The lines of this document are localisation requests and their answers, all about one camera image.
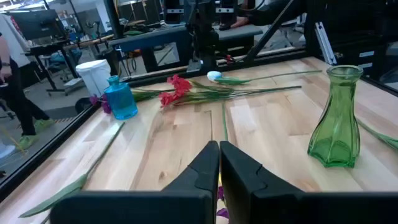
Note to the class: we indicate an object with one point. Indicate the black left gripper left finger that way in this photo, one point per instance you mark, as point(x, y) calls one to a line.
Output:
point(199, 174)

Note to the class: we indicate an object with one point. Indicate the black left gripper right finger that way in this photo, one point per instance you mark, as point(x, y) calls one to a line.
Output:
point(239, 174)

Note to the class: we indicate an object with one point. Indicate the purple flower bunch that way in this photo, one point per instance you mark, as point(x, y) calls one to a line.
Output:
point(222, 213)
point(105, 107)

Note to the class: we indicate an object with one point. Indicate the red flower bunch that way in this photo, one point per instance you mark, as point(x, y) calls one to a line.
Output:
point(180, 84)

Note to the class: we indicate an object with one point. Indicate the white artificial tulip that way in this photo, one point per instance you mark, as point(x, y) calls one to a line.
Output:
point(214, 76)
point(62, 193)

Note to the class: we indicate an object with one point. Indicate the yellow artificial tulip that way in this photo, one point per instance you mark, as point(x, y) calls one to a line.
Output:
point(388, 140)

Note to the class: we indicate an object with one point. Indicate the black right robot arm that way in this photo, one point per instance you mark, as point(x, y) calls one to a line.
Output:
point(202, 31)

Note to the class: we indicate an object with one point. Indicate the green glass vase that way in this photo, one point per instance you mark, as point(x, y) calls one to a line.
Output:
point(335, 140)

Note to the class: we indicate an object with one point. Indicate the blue glass vase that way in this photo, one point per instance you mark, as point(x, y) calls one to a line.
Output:
point(121, 102)

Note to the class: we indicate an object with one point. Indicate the blue-grey work table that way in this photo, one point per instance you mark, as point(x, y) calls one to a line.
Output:
point(155, 39)

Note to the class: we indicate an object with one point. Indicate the white waste bin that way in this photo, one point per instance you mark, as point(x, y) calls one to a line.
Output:
point(93, 74)

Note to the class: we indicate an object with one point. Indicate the person's hand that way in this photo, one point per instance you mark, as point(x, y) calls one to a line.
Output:
point(240, 22)

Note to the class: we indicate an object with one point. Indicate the person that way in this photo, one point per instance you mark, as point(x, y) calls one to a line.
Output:
point(15, 93)

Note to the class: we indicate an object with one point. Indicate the black computer monitor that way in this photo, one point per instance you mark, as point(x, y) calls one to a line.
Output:
point(37, 23)

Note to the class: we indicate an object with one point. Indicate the silver aluminium bracket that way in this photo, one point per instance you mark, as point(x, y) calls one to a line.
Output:
point(325, 43)

